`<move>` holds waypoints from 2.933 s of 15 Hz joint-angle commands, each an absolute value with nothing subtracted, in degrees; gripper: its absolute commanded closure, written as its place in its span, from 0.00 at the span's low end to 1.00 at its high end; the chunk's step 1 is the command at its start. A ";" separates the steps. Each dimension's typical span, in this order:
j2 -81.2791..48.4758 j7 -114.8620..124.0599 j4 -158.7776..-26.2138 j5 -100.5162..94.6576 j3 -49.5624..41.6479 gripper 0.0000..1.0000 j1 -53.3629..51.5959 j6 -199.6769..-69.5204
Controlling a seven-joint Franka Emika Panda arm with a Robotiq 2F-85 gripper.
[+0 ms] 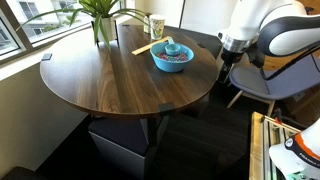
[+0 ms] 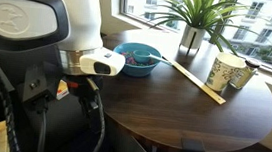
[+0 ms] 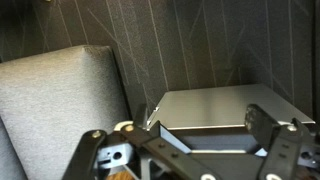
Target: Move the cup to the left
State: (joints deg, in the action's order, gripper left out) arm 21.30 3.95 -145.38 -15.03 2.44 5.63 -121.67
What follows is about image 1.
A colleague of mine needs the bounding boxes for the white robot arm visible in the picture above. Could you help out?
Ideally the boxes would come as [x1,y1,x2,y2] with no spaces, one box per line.
[218,0,320,82]

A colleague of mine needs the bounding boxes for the dark ottoman under table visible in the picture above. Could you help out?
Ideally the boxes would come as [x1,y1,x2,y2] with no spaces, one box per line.
[88,118,148,180]

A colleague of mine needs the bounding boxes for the white orange robot base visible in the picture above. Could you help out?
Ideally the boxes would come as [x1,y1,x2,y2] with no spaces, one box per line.
[269,119,320,180]

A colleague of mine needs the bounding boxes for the wooden aluminium robot stand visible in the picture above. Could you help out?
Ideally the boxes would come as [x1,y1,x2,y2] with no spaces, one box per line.
[249,112,299,180]

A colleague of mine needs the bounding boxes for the green potted plant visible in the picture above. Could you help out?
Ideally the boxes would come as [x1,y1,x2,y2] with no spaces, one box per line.
[17,0,146,50]

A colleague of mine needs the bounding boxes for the round dark wooden table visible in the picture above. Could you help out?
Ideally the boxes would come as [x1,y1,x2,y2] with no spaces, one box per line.
[40,25,218,146]

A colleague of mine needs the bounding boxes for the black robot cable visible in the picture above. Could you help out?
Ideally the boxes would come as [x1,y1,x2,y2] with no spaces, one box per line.
[259,44,320,82]

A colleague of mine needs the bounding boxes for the small glass jar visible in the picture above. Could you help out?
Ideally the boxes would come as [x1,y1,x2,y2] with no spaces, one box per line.
[143,13,151,34]

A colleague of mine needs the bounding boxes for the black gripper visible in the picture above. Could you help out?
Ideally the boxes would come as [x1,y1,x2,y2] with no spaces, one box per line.
[218,48,243,83]

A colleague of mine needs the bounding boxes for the yellow wooden ruler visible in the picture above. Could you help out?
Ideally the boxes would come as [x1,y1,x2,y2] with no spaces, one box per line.
[131,36,171,55]

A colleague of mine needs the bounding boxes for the blue bowl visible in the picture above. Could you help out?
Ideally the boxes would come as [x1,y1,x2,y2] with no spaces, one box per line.
[150,42,194,72]

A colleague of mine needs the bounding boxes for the grey chair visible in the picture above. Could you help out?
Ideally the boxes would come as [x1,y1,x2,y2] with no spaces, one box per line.
[228,55,320,116]

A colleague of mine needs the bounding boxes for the white plant pot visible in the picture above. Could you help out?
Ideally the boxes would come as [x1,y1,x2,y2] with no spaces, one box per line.
[101,18,117,41]

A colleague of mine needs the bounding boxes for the colourful beads in bowl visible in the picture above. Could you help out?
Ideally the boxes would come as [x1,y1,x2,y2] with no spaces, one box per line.
[156,52,188,62]

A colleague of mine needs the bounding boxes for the teal measuring scoop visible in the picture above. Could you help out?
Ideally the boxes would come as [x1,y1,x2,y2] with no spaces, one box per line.
[165,38,181,56]

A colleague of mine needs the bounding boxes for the patterned paper cup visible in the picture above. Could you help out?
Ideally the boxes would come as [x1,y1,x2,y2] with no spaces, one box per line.
[149,14,165,40]

